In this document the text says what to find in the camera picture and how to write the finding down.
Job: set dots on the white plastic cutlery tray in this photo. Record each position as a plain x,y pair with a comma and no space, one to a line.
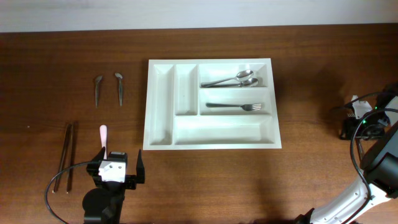
177,117

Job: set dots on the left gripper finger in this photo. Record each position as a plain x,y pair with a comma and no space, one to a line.
100,155
140,169

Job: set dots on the small steel teaspoon right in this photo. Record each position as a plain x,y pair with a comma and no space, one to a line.
120,87

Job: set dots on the steel spoon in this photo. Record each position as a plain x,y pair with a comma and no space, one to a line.
248,83
240,77

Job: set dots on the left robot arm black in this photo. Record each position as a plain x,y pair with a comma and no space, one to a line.
104,203

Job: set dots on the small steel teaspoon left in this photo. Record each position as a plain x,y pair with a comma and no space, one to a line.
97,89

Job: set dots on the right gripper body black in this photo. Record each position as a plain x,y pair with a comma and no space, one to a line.
373,127

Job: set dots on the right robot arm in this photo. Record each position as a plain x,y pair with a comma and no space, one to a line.
377,171

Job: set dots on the steel fork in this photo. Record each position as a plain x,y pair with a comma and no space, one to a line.
358,137
245,107

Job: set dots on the small steel teaspoon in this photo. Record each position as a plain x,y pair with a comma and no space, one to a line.
97,89
120,87

